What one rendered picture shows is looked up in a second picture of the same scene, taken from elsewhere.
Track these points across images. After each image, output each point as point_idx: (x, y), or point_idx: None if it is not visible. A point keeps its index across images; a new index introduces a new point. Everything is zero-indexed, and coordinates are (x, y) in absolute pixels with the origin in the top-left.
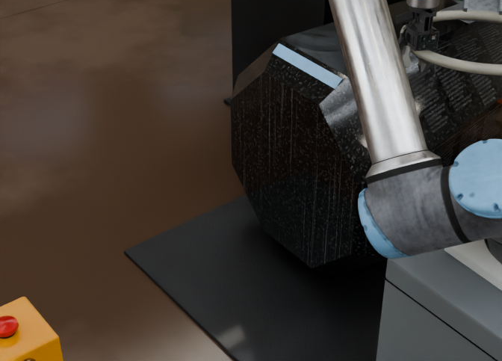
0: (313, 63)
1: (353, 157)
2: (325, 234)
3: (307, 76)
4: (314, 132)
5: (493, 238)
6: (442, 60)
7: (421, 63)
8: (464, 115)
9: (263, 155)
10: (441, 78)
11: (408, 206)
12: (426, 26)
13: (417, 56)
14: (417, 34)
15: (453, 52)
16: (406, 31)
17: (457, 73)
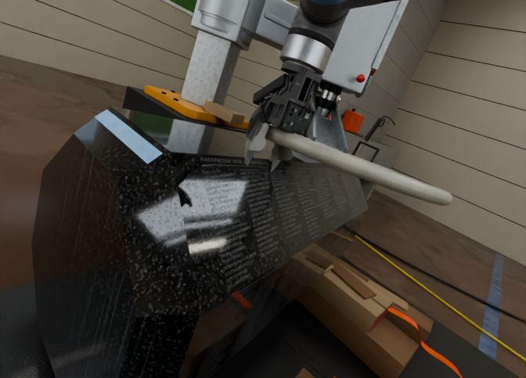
0: (134, 132)
1: (144, 270)
2: (85, 368)
3: (120, 145)
4: (102, 221)
5: None
6: (316, 148)
7: (275, 158)
8: (293, 244)
9: (53, 239)
10: (278, 199)
11: None
12: (300, 95)
13: (276, 141)
14: (289, 99)
15: (290, 179)
16: (268, 102)
17: (292, 199)
